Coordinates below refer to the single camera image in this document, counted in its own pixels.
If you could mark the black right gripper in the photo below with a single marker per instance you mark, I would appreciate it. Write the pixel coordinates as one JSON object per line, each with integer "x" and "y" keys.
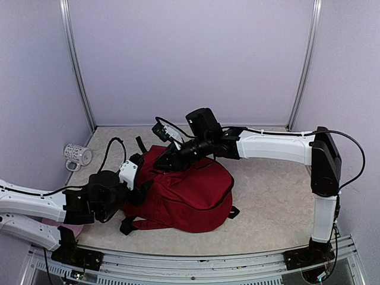
{"x": 177, "y": 162}

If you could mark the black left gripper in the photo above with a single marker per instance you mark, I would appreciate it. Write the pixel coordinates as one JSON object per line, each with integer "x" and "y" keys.
{"x": 140, "y": 193}

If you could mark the red backpack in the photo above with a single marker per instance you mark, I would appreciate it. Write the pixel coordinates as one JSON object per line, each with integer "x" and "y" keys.
{"x": 197, "y": 200}

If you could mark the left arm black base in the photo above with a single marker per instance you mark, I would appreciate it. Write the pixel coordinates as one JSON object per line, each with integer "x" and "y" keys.
{"x": 69, "y": 253}

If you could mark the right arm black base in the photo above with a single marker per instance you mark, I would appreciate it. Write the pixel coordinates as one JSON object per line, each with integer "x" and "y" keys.
{"x": 314, "y": 253}

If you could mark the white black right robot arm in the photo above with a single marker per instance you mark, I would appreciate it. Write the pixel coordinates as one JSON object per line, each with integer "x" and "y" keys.
{"x": 315, "y": 149}

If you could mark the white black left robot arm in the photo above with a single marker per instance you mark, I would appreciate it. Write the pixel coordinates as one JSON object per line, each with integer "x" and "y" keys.
{"x": 105, "y": 193}

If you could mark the pink plate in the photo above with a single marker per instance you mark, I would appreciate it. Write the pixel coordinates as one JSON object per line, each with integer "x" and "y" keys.
{"x": 77, "y": 229}

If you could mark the white patterned mug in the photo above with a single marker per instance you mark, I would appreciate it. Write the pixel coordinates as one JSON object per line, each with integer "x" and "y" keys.
{"x": 76, "y": 156}

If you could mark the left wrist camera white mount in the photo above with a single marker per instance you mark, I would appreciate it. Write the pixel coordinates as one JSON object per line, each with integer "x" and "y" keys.
{"x": 128, "y": 170}

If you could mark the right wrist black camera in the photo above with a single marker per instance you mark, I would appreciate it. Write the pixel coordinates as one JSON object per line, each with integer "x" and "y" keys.
{"x": 166, "y": 132}

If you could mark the aluminium front rail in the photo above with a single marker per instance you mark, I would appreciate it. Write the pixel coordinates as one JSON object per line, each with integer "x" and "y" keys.
{"x": 260, "y": 268}

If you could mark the left aluminium frame post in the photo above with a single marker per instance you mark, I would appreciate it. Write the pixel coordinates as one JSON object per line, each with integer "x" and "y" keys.
{"x": 75, "y": 63}

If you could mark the aluminium frame post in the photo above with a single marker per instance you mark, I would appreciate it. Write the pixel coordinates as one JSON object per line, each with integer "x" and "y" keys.
{"x": 307, "y": 61}
{"x": 75, "y": 63}

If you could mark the right aluminium frame post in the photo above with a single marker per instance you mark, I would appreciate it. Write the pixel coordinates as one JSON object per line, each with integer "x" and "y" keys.
{"x": 307, "y": 61}

